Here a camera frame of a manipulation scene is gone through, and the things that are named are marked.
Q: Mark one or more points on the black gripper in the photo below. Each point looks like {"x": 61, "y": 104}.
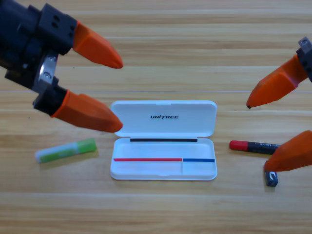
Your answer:
{"x": 304, "y": 45}
{"x": 17, "y": 36}

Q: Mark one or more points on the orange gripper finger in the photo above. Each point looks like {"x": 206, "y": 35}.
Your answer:
{"x": 85, "y": 114}
{"x": 292, "y": 156}
{"x": 97, "y": 48}

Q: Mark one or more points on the dark blue eraser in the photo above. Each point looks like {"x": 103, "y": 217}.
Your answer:
{"x": 271, "y": 179}

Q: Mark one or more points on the red black marker pen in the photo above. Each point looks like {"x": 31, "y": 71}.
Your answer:
{"x": 253, "y": 147}

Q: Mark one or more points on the green white highlighter pen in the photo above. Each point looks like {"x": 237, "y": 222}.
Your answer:
{"x": 65, "y": 151}

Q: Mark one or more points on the white Unitree pencil case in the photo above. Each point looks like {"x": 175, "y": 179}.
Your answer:
{"x": 161, "y": 151}

